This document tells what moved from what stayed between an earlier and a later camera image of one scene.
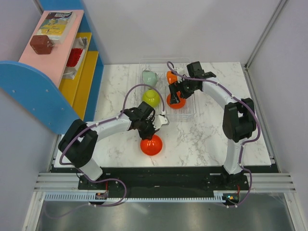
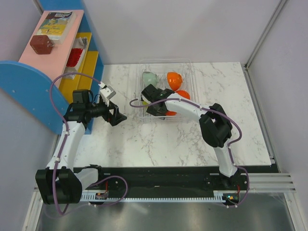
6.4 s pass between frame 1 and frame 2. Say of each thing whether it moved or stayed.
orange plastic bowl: stayed
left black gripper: moved
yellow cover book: stayed
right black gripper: moved
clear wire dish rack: stayed
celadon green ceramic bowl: stayed
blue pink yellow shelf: stayed
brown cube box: stayed
